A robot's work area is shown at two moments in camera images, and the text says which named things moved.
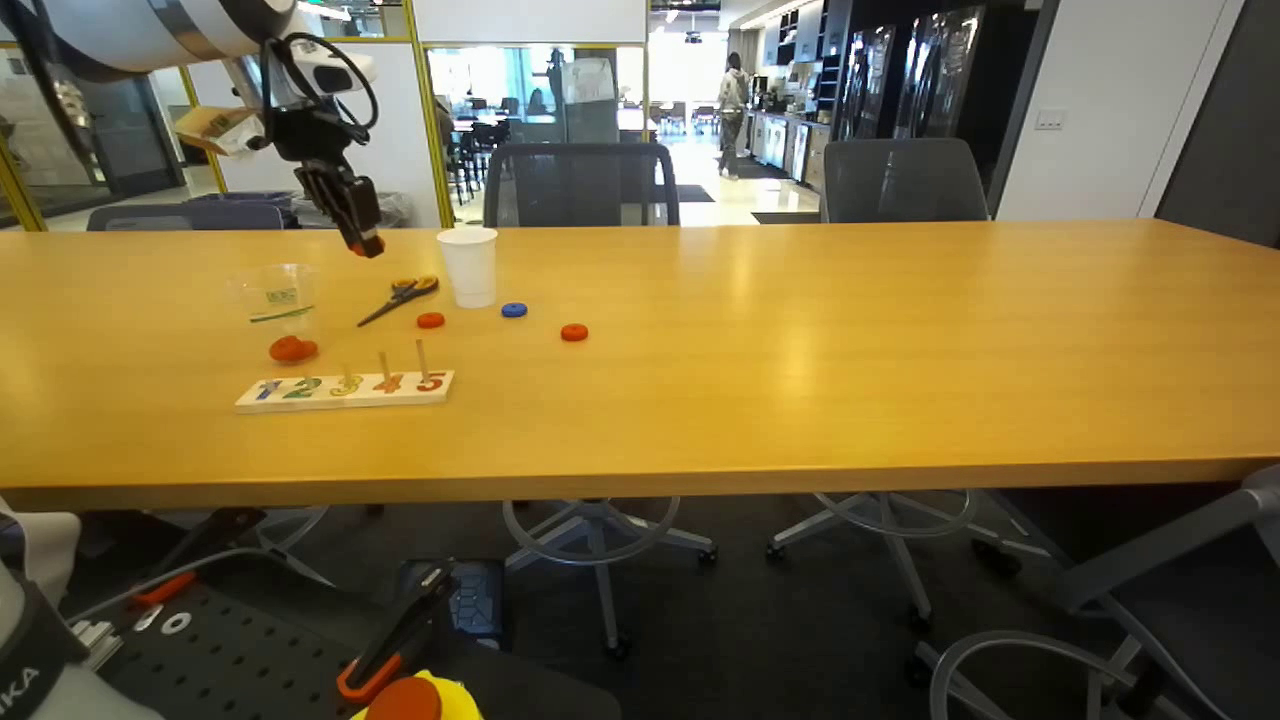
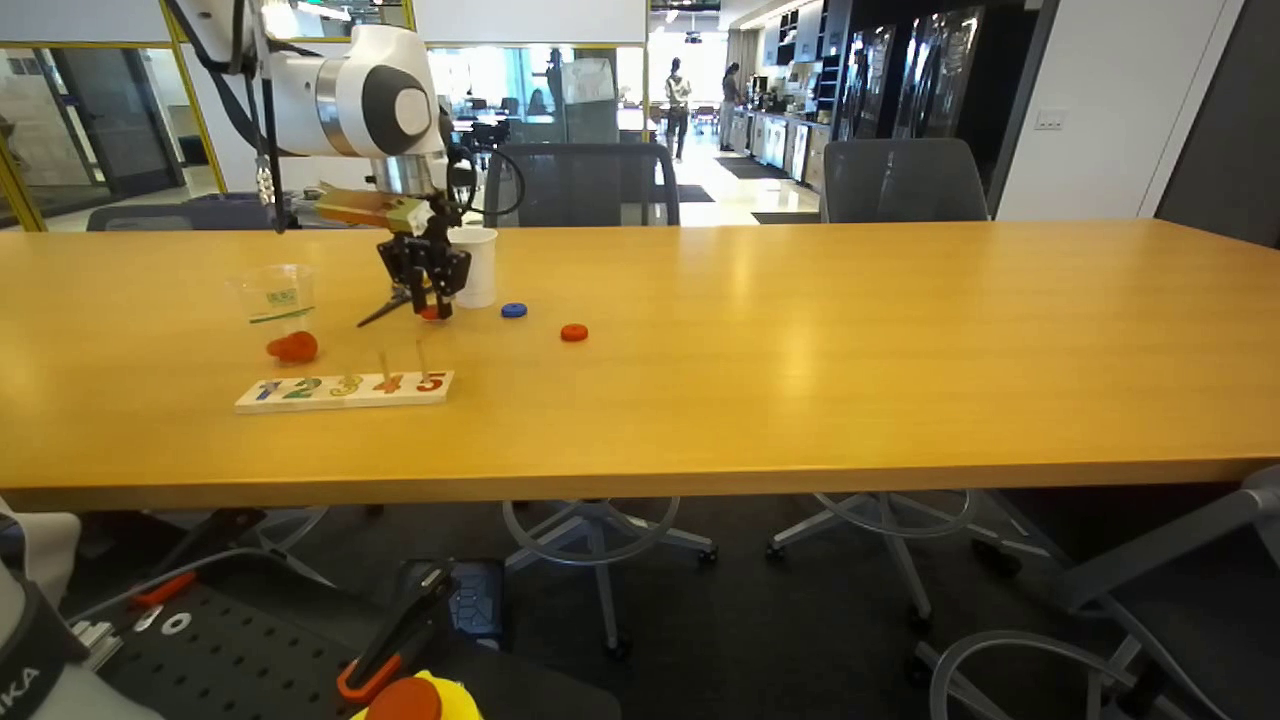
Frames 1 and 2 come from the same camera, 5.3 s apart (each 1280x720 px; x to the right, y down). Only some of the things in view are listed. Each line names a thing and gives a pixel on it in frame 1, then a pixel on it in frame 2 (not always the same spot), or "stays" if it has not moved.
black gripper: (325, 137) -> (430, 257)
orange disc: (575, 334) stays
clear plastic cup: (283, 314) stays
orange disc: (287, 349) stays
